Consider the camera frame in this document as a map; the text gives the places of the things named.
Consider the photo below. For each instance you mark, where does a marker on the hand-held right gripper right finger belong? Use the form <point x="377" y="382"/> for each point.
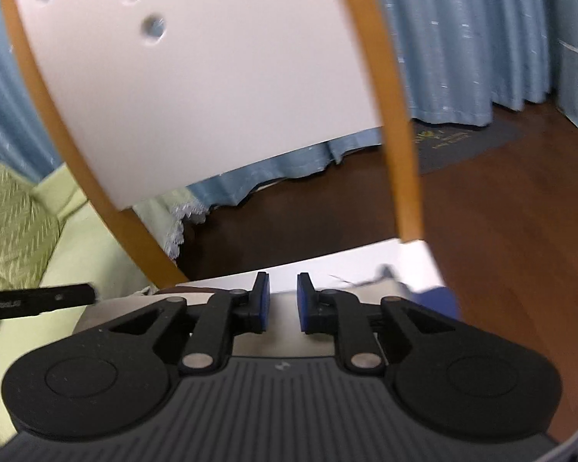
<point x="303" y="301"/>

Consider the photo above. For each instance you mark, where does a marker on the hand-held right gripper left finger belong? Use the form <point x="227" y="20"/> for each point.
<point x="262" y="301"/>

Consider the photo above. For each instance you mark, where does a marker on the beige garment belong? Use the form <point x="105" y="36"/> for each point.
<point x="282" y="310"/>

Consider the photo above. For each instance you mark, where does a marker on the green covered sofa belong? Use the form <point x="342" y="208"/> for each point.
<point x="19" y="236"/>

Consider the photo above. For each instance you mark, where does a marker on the dark blue cloth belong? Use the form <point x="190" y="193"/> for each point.
<point x="438" y="301"/>

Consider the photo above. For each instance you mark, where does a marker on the grey floor mat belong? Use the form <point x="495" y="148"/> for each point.
<point x="462" y="150"/>

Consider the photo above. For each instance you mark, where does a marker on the wooden chair with white back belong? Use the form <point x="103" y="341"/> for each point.
<point x="197" y="86"/>

